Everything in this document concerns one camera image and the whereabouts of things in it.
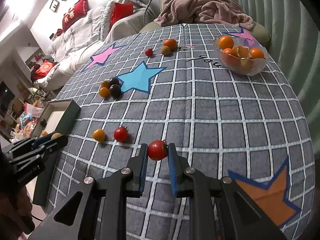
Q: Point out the dark grey shallow box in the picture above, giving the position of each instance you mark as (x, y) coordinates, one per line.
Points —
(59, 117)

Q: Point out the tan fruit at far table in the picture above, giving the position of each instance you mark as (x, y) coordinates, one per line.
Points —
(165, 50)

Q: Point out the grey striped pillow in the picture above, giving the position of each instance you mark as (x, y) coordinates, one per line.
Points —
(125, 27)

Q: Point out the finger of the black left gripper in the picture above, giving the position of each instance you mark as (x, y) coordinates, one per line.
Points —
(48, 143)

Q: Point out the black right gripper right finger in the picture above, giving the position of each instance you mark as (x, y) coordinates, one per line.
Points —
(188, 182)

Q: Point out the small red tomato far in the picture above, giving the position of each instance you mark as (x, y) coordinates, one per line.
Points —
(149, 52)

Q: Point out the grey checked tablecloth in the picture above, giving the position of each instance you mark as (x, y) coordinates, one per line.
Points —
(252, 129)

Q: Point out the tan round fruit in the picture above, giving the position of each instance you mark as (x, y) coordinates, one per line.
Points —
(55, 135)

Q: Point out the orange on bowl top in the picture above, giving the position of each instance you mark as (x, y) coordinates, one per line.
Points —
(225, 42)

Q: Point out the pink blanket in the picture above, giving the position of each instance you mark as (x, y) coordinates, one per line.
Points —
(204, 11)

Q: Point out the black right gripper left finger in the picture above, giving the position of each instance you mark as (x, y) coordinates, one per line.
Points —
(126, 182)

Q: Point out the green curtain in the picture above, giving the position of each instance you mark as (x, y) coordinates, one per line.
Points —
(294, 45)

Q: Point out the white covered sofa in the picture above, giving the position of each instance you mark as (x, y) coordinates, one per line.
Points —
(77, 44)

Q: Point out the red cushion at sofa end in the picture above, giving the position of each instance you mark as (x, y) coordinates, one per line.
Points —
(40, 71)

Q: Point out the small picture frame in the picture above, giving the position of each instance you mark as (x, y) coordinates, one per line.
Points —
(54, 5)

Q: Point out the red cushion on armrest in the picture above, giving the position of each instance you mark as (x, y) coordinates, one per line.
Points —
(121, 10)

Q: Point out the orange kumquat plums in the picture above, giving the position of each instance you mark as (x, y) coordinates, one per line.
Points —
(105, 84)
(104, 92)

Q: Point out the small dark fruit in box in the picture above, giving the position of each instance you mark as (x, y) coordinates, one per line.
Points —
(43, 123)

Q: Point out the large red embroidered cushion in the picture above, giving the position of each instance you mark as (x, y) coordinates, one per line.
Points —
(77, 11)

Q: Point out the red cherry tomato with stem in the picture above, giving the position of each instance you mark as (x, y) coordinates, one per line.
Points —
(121, 134)

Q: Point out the orange kumquat on cloth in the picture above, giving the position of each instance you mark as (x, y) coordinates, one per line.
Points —
(99, 135)

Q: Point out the left hand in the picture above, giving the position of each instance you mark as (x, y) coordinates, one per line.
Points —
(11, 213)

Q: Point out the clear glass fruit bowl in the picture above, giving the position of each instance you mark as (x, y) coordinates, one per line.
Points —
(247, 57)

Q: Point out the pile of snack packets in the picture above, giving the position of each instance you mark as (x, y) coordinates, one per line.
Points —
(24, 112)

